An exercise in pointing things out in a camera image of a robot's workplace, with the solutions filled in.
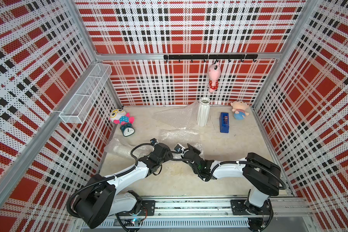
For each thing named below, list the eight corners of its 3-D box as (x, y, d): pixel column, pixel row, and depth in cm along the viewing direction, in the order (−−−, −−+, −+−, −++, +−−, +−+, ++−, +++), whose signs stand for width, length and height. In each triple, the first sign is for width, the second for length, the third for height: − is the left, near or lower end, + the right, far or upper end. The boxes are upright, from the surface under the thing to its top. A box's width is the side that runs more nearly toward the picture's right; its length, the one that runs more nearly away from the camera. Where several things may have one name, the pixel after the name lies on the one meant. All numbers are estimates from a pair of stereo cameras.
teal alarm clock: (124, 137, 104) (120, 131, 98) (123, 132, 107) (119, 125, 101) (135, 134, 106) (132, 127, 100) (134, 129, 109) (131, 122, 103)
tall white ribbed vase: (197, 127, 111) (200, 105, 93) (196, 118, 116) (199, 97, 98) (206, 127, 111) (211, 105, 93) (205, 118, 116) (209, 97, 98)
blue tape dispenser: (219, 132, 106) (221, 127, 101) (219, 116, 116) (220, 111, 111) (227, 133, 106) (229, 128, 101) (226, 117, 116) (228, 112, 111)
